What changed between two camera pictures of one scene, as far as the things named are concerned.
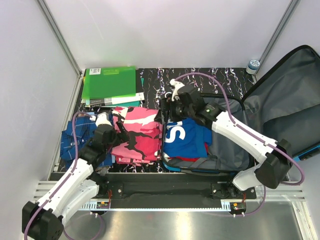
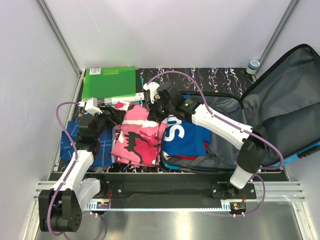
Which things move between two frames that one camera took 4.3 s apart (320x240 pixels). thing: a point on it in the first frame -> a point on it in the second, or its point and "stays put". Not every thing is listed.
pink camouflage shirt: [143, 129] stays put
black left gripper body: [117, 138] -> [103, 122]
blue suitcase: [283, 103] stays put
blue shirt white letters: [186, 138] stays put
